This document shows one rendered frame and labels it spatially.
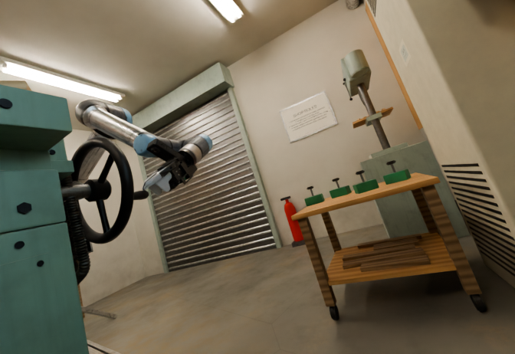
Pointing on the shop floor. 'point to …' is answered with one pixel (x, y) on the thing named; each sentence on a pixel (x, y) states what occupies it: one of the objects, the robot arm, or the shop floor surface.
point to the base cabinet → (40, 293)
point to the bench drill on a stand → (353, 82)
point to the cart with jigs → (380, 247)
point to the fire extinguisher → (293, 223)
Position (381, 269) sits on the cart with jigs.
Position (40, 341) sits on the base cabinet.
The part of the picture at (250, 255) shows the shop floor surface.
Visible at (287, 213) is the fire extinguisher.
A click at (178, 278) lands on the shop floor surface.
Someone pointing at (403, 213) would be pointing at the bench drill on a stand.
